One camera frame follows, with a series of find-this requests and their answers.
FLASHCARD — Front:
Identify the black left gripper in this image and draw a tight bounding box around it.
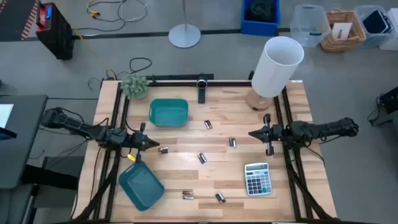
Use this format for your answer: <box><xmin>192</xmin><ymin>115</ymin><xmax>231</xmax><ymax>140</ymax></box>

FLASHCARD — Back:
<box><xmin>126</xmin><ymin>122</ymin><xmax>160</xmax><ymax>164</ymax></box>

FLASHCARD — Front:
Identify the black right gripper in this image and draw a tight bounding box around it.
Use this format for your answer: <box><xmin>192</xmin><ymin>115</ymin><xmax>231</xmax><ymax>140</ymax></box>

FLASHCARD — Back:
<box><xmin>248</xmin><ymin>113</ymin><xmax>292</xmax><ymax>157</ymax></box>

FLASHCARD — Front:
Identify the teal plastic bin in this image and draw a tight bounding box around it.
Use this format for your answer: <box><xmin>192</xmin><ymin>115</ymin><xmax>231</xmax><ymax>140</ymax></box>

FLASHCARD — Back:
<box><xmin>148</xmin><ymin>98</ymin><xmax>190</xmax><ymax>128</ymax></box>
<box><xmin>118</xmin><ymin>160</ymin><xmax>165</xmax><ymax>212</ymax></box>

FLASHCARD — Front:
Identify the silver desk calculator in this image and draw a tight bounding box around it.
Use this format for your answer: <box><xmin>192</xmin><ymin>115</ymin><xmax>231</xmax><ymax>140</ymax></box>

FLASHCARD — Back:
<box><xmin>244</xmin><ymin>162</ymin><xmax>273</xmax><ymax>197</ymax></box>

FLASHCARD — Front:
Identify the green plant in white pot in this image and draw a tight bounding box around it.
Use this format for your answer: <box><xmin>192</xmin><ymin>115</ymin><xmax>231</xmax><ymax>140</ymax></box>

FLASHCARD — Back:
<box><xmin>120</xmin><ymin>73</ymin><xmax>150</xmax><ymax>100</ymax></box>

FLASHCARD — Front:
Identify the white shade wooden table lamp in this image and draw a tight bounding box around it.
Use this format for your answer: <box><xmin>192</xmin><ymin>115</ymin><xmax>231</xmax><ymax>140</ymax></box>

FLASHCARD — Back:
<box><xmin>246</xmin><ymin>35</ymin><xmax>305</xmax><ymax>112</ymax></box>

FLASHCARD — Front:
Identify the black power strip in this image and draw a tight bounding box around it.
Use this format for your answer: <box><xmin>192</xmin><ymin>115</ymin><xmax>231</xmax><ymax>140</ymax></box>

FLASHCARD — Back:
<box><xmin>145</xmin><ymin>73</ymin><xmax>215</xmax><ymax>81</ymax></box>

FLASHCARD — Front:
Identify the black silver webcam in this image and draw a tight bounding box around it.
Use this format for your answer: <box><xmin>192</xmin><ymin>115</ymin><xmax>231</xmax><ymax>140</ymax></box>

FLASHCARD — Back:
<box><xmin>196</xmin><ymin>73</ymin><xmax>208</xmax><ymax>104</ymax></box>

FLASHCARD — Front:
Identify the blue plastic crate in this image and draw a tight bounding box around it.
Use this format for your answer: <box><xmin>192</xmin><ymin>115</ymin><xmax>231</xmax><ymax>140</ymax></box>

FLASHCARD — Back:
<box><xmin>241</xmin><ymin>0</ymin><xmax>282</xmax><ymax>37</ymax></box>

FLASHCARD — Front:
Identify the clear plastic storage bin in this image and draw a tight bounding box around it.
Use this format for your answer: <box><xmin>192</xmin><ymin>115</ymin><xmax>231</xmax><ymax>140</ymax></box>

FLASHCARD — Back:
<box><xmin>379</xmin><ymin>7</ymin><xmax>398</xmax><ymax>51</ymax></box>
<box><xmin>353</xmin><ymin>4</ymin><xmax>394</xmax><ymax>49</ymax></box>
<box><xmin>289</xmin><ymin>4</ymin><xmax>332</xmax><ymax>48</ymax></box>

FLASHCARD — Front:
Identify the grey round floor stand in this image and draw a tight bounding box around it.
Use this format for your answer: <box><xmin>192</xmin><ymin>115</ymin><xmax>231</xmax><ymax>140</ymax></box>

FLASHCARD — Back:
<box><xmin>168</xmin><ymin>0</ymin><xmax>201</xmax><ymax>49</ymax></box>

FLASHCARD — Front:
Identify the wicker basket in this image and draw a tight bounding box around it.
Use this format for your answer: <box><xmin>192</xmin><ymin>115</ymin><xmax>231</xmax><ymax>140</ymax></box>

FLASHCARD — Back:
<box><xmin>319</xmin><ymin>7</ymin><xmax>368</xmax><ymax>53</ymax></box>

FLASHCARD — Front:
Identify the black bag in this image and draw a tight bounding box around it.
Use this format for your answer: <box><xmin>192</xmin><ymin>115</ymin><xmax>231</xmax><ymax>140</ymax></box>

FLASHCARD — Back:
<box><xmin>244</xmin><ymin>0</ymin><xmax>276</xmax><ymax>23</ymax></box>

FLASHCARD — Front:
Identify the black desk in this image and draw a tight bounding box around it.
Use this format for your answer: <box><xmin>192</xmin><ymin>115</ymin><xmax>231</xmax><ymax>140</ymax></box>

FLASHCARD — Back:
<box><xmin>0</xmin><ymin>94</ymin><xmax>49</xmax><ymax>190</ymax></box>

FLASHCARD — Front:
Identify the white card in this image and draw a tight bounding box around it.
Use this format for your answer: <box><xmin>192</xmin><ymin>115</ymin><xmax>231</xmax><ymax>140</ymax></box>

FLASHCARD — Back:
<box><xmin>331</xmin><ymin>21</ymin><xmax>354</xmax><ymax>40</ymax></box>

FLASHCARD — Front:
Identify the black red power station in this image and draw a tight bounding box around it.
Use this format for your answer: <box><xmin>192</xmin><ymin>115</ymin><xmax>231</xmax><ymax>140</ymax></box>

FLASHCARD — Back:
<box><xmin>35</xmin><ymin>2</ymin><xmax>75</xmax><ymax>61</ymax></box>

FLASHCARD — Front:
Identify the white paper sheet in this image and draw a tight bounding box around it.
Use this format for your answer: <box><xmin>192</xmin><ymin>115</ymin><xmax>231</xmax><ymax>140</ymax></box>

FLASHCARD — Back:
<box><xmin>0</xmin><ymin>104</ymin><xmax>15</xmax><ymax>129</ymax></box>

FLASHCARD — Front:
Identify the dark blue flat case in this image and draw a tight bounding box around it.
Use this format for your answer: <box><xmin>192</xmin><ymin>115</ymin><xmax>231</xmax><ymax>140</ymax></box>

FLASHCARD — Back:
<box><xmin>362</xmin><ymin>9</ymin><xmax>393</xmax><ymax>34</ymax></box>

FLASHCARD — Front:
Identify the black striped floor mat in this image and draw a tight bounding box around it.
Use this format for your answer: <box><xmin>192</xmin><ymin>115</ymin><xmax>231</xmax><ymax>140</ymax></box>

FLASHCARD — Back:
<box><xmin>0</xmin><ymin>0</ymin><xmax>41</xmax><ymax>42</ymax></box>

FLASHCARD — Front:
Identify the black floor cable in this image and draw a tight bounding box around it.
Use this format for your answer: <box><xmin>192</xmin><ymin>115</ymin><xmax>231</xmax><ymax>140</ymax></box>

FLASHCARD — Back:
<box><xmin>129</xmin><ymin>57</ymin><xmax>154</xmax><ymax>75</ymax></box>

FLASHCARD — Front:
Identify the black equipment with cables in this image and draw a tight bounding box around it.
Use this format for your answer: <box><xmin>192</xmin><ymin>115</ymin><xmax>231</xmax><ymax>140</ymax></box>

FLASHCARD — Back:
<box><xmin>366</xmin><ymin>86</ymin><xmax>398</xmax><ymax>127</ymax></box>

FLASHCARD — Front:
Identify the yellow floor cable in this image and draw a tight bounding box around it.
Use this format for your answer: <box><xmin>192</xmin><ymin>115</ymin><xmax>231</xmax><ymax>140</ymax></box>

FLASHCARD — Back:
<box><xmin>73</xmin><ymin>0</ymin><xmax>118</xmax><ymax>78</ymax></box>

